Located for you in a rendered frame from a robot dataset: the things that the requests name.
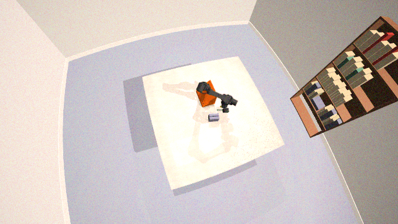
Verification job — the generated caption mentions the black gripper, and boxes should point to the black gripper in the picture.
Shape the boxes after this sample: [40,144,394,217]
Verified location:
[221,101,229,113]

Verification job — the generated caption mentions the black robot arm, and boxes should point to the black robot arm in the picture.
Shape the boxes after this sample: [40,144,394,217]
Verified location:
[196,81,238,106]

